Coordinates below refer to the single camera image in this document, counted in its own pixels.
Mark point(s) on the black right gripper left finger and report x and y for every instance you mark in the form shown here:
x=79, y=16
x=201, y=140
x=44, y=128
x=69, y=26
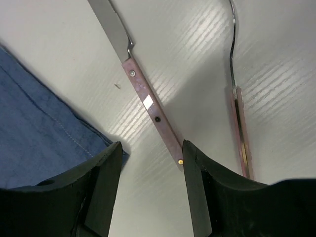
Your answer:
x=76, y=203

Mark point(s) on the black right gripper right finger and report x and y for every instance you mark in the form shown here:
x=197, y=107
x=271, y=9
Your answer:
x=226, y=204

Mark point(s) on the blue fish-print placemat cloth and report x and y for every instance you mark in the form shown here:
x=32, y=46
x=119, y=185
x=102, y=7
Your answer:
x=40, y=135

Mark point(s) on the pink-handled fork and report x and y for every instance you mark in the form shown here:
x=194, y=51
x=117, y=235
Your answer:
x=238, y=111

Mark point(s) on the pink-handled table knife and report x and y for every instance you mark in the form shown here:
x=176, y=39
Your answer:
x=123, y=45

